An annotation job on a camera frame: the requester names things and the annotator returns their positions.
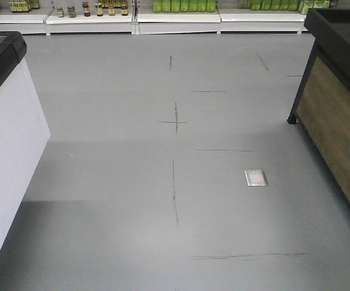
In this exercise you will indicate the metal floor socket plate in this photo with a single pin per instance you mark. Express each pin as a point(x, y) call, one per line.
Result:
point(256, 178)

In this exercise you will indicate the wooden black display stand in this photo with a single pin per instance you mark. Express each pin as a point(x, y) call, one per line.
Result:
point(322, 102)

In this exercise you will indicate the white chest freezer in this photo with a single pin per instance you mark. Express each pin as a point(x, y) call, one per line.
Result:
point(24, 131)

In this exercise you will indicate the white supermarket shelf unit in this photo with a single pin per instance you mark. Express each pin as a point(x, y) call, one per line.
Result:
point(67, 17)

